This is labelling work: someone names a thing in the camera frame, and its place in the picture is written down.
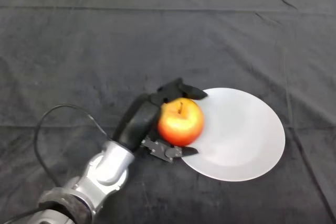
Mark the black cloth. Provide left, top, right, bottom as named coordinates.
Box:
left=0, top=0, right=336, bottom=224

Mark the red yellow apple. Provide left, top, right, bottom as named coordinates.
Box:
left=157, top=97, right=205, bottom=147

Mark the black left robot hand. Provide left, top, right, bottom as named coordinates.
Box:
left=112, top=77, right=208, bottom=164

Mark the white round plate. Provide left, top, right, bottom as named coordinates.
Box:
left=180, top=87, right=286, bottom=182

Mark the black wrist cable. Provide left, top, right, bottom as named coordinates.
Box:
left=34, top=103, right=111, bottom=186

